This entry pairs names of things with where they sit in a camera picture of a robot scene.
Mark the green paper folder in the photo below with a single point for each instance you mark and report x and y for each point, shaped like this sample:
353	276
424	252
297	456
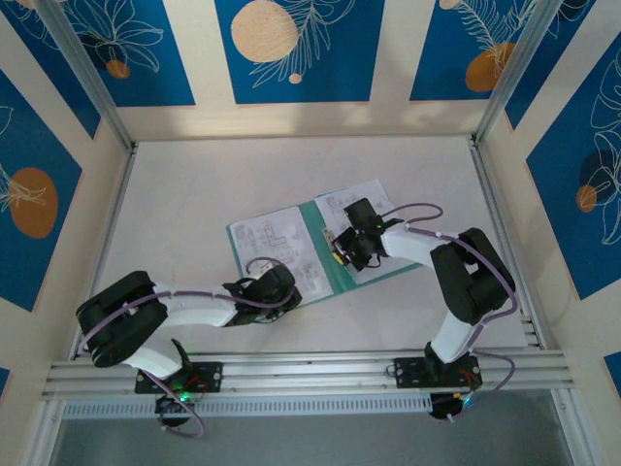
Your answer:
316	233

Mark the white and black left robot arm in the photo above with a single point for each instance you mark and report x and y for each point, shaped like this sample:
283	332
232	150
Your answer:
199	306

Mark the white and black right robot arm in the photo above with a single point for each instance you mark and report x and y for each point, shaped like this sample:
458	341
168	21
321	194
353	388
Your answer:
412	242

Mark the chrome folder clip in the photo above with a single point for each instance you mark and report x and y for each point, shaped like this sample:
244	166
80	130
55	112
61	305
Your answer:
330	236

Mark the black left base connector box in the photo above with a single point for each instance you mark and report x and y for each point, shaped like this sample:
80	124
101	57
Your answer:
167	405

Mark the black base connector box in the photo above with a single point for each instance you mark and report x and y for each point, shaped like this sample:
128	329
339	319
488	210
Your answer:
167	405
444	408

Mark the black right base connector box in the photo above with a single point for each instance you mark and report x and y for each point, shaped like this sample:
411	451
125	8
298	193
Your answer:
444	408

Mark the aluminium mounting rail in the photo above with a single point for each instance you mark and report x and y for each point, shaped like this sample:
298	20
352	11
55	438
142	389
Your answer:
310	374

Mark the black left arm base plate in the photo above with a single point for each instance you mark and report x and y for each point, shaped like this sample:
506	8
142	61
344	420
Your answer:
213	375

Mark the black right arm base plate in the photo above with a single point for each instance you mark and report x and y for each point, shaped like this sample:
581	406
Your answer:
407	375

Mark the aluminium table side rail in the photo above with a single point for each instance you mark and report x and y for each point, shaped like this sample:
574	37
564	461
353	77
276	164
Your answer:
492	194
104	252

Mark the aluminium frame post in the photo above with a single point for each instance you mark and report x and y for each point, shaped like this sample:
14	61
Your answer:
514	68
92	82

